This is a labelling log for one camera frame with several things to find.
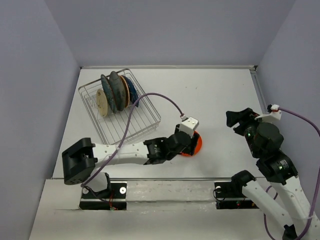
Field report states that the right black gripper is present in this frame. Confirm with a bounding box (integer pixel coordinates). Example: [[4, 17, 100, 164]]
[[226, 106, 269, 157]]

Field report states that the orange round plate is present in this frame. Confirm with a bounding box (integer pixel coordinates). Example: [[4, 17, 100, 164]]
[[181, 131, 203, 157]]

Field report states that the dark blue leaf-shaped plate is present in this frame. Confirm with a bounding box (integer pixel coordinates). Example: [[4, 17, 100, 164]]
[[123, 76, 139, 104]]

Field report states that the woven bamboo round plate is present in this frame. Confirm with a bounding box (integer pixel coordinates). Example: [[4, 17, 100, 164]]
[[119, 75, 130, 108]]

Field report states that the grey deer pattern plate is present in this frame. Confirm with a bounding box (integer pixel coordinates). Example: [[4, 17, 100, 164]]
[[109, 71, 126, 111]]

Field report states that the cream floral round plate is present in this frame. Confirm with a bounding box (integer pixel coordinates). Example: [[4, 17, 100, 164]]
[[96, 89, 109, 117]]

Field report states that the teal round ceramic plate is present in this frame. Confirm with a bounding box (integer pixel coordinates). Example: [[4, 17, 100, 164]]
[[100, 74, 118, 113]]

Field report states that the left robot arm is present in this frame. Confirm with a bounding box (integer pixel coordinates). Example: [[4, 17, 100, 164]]
[[61, 125, 200, 200]]

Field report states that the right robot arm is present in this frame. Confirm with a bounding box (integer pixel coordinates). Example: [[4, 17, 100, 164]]
[[226, 104, 320, 240]]

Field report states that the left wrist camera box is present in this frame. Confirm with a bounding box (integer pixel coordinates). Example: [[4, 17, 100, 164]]
[[178, 115, 199, 138]]

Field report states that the wire dish rack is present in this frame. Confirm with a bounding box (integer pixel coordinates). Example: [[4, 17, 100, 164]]
[[78, 68, 161, 145]]

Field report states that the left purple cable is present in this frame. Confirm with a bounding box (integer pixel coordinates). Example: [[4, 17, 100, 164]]
[[80, 92, 187, 203]]

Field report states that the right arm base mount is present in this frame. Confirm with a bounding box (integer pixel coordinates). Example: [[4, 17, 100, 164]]
[[212, 181, 258, 210]]

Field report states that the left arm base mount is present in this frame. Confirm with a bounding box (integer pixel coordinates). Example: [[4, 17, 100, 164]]
[[79, 181, 127, 211]]

